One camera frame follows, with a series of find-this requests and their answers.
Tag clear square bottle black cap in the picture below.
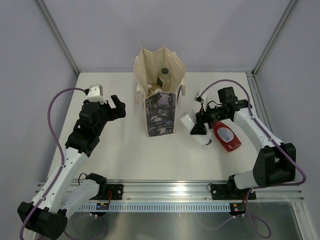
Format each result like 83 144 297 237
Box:
157 67 172 92

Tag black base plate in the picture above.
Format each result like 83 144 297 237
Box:
207 183 249 201
92 183 124 201

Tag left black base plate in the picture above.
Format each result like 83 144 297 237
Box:
92 183 124 201

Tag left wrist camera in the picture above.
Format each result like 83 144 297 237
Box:
85 84 107 104

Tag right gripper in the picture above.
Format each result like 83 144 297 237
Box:
190 102 229 136

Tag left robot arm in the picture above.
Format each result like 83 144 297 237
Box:
17 95 126 240

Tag right frame post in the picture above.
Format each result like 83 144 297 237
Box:
251 0 299 77

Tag aluminium mounting rail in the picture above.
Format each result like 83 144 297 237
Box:
107 179 304 202

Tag beige canvas tote bag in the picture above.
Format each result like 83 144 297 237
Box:
133 45 186 137

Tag pale green bottle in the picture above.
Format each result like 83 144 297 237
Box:
147 84 154 96

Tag left frame post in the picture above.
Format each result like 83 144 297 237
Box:
34 0 81 77

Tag white slotted cable duct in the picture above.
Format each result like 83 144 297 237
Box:
77 202 231 213

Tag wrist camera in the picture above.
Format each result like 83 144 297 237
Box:
85 84 107 104
194 92 209 111

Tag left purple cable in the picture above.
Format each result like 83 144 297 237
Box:
19 87 107 240

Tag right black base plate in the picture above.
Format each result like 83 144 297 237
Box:
207 183 249 201

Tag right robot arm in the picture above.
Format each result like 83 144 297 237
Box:
189 87 297 199

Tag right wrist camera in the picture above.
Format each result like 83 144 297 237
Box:
194 92 209 111

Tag red bottle white label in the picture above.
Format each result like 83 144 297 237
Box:
213 121 242 153

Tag white rectangular bottle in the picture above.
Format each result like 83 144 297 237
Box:
180 109 212 146

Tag frame post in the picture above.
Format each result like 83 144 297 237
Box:
251 0 299 77
34 0 81 77

